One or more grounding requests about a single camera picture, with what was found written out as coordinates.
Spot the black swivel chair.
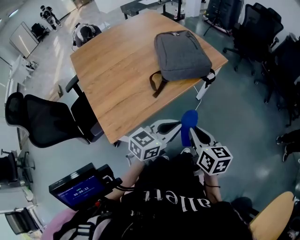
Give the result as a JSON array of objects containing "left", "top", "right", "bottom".
[{"left": 31, "top": 22, "right": 50, "bottom": 43}]

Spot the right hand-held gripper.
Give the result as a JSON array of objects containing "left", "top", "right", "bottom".
[{"left": 189, "top": 126, "right": 234, "bottom": 177}]

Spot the tan chair back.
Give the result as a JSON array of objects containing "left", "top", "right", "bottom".
[{"left": 249, "top": 191, "right": 295, "bottom": 240}]

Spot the black sink table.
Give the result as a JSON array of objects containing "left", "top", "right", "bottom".
[{"left": 120, "top": 0, "right": 186, "bottom": 22}]

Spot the white table leg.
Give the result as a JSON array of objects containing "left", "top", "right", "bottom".
[
  {"left": 113, "top": 138, "right": 129, "bottom": 148},
  {"left": 195, "top": 67, "right": 221, "bottom": 100}
]

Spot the wooden bench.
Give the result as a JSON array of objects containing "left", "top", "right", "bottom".
[{"left": 48, "top": 84, "right": 65, "bottom": 103}]

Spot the person's right forearm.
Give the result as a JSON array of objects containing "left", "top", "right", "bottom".
[{"left": 203, "top": 173, "right": 222, "bottom": 204}]

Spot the grey backpack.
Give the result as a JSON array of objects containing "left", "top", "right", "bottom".
[{"left": 149, "top": 30, "right": 216, "bottom": 98}]

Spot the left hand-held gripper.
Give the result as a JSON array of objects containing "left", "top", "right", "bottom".
[{"left": 126, "top": 119, "right": 182, "bottom": 165}]

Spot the blue cloth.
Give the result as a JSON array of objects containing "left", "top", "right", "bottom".
[{"left": 180, "top": 109, "right": 199, "bottom": 146}]

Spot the white desk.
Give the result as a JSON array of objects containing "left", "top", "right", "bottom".
[{"left": 4, "top": 56, "right": 39, "bottom": 104}]

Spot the black mesh office chair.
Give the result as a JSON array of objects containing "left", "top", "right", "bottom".
[
  {"left": 254, "top": 32, "right": 300, "bottom": 128},
  {"left": 4, "top": 74, "right": 105, "bottom": 149},
  {"left": 222, "top": 2, "right": 284, "bottom": 73}
]

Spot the person's left forearm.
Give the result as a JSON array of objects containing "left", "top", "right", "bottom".
[{"left": 106, "top": 160, "right": 145, "bottom": 202}]

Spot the person's black printed shirt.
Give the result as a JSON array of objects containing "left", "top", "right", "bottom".
[{"left": 41, "top": 156, "right": 254, "bottom": 240}]

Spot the black screen device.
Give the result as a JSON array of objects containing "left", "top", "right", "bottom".
[{"left": 48, "top": 163, "right": 124, "bottom": 211}]

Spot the white board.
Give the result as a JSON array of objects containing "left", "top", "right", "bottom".
[{"left": 9, "top": 21, "right": 40, "bottom": 59}]

